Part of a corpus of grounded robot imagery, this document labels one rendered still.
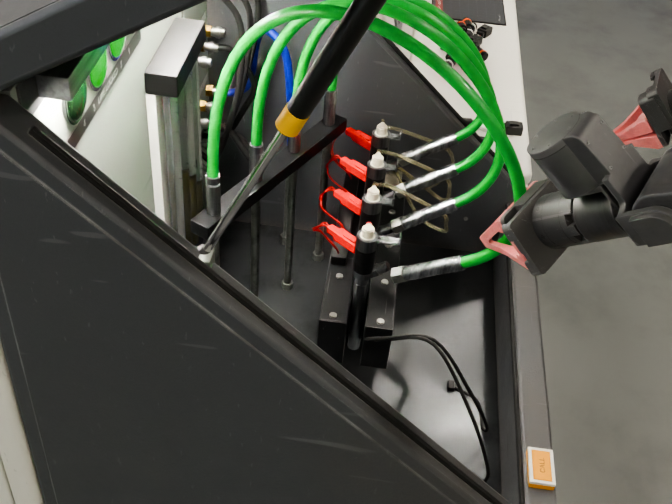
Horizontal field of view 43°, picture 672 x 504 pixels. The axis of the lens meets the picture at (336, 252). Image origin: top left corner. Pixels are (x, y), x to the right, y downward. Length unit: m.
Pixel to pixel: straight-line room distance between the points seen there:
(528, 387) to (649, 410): 1.38
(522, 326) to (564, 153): 0.49
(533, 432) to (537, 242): 0.31
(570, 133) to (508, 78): 0.95
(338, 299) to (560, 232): 0.41
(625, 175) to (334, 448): 0.37
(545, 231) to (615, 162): 0.12
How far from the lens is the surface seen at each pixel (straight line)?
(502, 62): 1.79
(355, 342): 1.24
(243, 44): 0.96
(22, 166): 0.69
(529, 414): 1.14
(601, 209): 0.83
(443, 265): 1.01
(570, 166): 0.80
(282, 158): 1.22
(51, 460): 0.97
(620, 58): 4.16
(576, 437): 2.39
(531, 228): 0.89
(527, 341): 1.22
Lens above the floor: 1.81
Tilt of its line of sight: 41 degrees down
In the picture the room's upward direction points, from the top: 6 degrees clockwise
